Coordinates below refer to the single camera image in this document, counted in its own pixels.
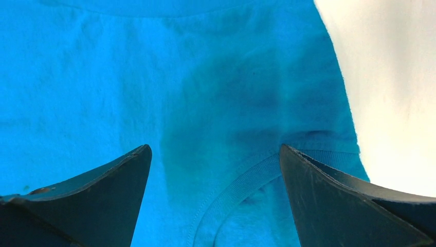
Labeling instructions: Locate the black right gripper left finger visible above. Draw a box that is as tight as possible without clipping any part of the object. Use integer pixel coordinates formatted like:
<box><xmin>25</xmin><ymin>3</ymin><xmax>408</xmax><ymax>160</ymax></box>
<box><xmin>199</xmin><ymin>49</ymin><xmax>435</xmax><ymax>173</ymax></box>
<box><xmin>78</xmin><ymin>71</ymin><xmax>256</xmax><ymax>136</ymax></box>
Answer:
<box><xmin>1</xmin><ymin>145</ymin><xmax>152</xmax><ymax>247</ymax></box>

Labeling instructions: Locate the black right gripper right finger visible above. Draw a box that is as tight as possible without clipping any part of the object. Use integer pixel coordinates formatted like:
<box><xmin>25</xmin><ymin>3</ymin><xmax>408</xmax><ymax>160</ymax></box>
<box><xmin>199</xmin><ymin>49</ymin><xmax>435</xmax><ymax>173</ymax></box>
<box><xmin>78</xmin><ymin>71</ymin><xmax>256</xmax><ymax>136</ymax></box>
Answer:
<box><xmin>280</xmin><ymin>145</ymin><xmax>435</xmax><ymax>247</ymax></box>

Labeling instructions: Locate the bright blue t shirt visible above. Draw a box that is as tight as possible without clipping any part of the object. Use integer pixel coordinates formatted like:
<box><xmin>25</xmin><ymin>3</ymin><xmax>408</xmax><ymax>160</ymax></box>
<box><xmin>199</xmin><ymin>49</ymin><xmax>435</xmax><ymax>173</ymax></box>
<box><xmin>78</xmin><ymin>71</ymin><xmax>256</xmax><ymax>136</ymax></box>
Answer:
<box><xmin>1</xmin><ymin>1</ymin><xmax>368</xmax><ymax>246</ymax></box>

